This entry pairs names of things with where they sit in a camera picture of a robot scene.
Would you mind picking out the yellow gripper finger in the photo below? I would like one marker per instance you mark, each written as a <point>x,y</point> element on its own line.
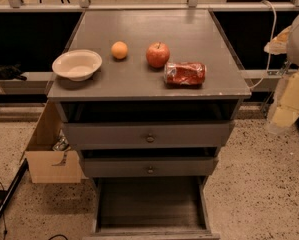
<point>278,45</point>
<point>284,111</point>

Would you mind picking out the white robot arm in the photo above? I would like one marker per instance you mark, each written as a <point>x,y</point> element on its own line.
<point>292,51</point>

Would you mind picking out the grey wooden drawer cabinet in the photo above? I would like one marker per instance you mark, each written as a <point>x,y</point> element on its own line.
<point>129,90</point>

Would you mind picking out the grey middle drawer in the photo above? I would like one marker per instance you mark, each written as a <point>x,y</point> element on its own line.
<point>148,166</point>

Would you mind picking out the grey open bottom drawer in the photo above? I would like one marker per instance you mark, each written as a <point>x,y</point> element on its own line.
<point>151,208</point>

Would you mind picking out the grey top drawer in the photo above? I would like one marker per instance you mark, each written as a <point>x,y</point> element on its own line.
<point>91,136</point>

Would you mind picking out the red apple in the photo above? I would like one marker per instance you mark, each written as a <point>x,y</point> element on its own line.
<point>157,54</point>

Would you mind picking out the orange fruit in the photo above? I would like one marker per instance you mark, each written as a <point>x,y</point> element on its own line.
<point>119,50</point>

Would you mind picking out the white bowl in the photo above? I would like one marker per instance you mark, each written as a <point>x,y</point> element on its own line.
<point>77,65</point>

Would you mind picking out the cardboard box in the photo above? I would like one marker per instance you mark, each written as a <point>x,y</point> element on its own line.
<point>46,164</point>

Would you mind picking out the black bag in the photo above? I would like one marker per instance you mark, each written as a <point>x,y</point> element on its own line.
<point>10,72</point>

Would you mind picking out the black floor bar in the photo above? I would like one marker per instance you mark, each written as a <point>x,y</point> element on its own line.
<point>6,195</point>

